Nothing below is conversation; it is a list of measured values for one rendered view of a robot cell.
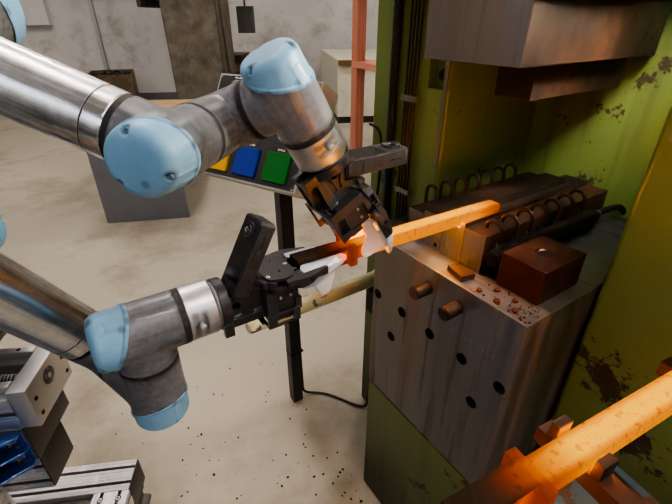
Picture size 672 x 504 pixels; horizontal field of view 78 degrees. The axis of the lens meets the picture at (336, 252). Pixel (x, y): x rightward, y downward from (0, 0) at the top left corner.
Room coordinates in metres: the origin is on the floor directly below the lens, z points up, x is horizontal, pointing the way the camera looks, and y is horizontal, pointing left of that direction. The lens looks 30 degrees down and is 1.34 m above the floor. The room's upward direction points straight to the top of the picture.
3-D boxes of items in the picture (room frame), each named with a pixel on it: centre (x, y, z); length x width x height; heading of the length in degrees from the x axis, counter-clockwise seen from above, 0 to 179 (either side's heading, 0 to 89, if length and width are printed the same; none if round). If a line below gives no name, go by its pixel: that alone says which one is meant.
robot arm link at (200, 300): (0.45, 0.18, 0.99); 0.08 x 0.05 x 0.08; 34
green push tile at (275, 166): (1.00, 0.15, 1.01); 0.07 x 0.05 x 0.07; 58
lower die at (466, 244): (0.85, -0.39, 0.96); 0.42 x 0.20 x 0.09; 123
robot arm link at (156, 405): (0.41, 0.26, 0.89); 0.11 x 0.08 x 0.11; 54
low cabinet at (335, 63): (7.23, -0.76, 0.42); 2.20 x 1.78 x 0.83; 8
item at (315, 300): (0.98, 0.05, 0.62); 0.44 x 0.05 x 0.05; 123
